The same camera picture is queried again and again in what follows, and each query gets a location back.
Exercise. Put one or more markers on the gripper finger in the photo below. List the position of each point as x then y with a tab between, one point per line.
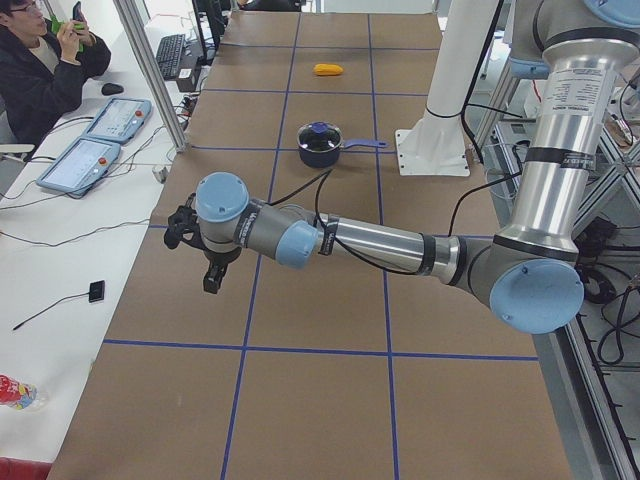
213	278

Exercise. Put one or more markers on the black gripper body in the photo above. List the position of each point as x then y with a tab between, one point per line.
220	257

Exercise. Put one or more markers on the dark blue saucepan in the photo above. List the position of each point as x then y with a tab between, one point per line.
328	159

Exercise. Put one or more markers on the glass pot lid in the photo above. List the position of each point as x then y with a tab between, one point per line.
319	137

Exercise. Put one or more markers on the yellow corn cob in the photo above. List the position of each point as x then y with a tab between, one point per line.
327	70

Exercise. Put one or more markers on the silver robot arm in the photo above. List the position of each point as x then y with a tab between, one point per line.
525	274

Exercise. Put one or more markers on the small black square pad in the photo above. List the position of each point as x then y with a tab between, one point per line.
96	291

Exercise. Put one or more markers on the lower blue teach pendant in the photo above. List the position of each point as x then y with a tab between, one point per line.
80	166

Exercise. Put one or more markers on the blue teach pendant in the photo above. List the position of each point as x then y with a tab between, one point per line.
80	166
119	120

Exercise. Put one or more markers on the upper blue teach pendant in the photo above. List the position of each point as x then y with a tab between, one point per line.
119	120

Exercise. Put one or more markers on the black computer mouse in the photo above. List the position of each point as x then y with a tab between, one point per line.
109	89

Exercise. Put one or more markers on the black keyboard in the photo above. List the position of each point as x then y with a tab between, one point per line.
169	55

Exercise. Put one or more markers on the seated person in black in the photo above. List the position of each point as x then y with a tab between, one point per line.
43	72

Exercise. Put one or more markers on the red plastic bottle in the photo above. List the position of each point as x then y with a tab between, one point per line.
21	396

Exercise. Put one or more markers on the aluminium frame post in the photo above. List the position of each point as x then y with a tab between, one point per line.
135	31

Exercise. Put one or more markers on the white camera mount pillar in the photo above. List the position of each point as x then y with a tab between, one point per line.
435	145

